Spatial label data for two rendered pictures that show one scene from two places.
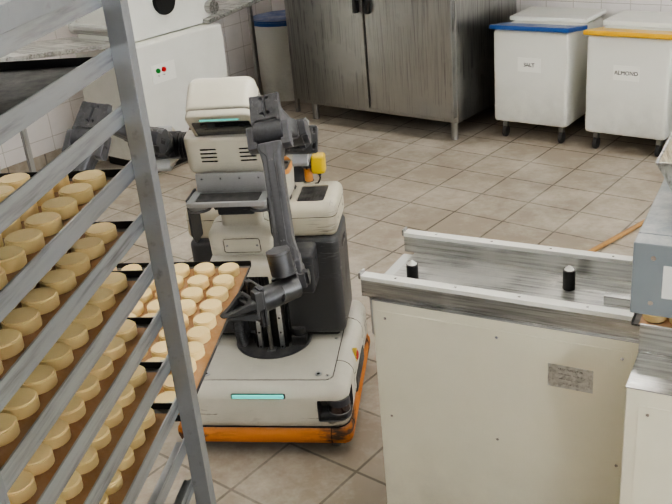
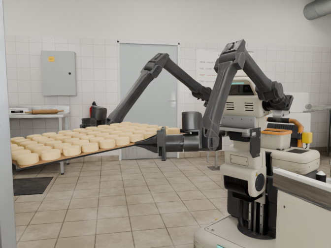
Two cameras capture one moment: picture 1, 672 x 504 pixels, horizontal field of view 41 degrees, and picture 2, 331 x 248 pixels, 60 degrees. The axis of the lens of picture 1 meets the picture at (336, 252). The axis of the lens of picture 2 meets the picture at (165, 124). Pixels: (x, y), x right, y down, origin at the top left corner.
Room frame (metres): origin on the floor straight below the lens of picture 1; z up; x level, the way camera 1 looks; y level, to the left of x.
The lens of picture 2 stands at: (1.11, -0.37, 1.16)
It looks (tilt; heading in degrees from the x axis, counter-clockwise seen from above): 6 degrees down; 38
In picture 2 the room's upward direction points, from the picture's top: straight up
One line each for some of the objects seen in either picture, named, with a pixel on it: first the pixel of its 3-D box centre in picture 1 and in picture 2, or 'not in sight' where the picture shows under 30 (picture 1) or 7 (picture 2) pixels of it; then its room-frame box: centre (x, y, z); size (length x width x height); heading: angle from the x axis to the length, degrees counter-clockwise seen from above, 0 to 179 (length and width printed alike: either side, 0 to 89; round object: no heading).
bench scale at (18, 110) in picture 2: not in sight; (18, 110); (3.13, 3.97, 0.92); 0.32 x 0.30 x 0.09; 56
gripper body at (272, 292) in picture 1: (265, 299); (171, 142); (1.84, 0.17, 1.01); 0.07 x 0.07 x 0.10; 36
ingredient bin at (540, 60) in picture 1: (547, 74); not in sight; (5.93, -1.52, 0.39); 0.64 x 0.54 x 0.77; 142
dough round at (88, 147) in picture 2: (192, 351); (89, 147); (1.63, 0.32, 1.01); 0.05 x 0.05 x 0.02
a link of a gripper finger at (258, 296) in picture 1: (238, 306); (148, 140); (1.79, 0.23, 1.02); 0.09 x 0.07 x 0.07; 126
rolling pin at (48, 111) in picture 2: not in sight; (45, 111); (3.36, 3.65, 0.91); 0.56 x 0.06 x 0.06; 168
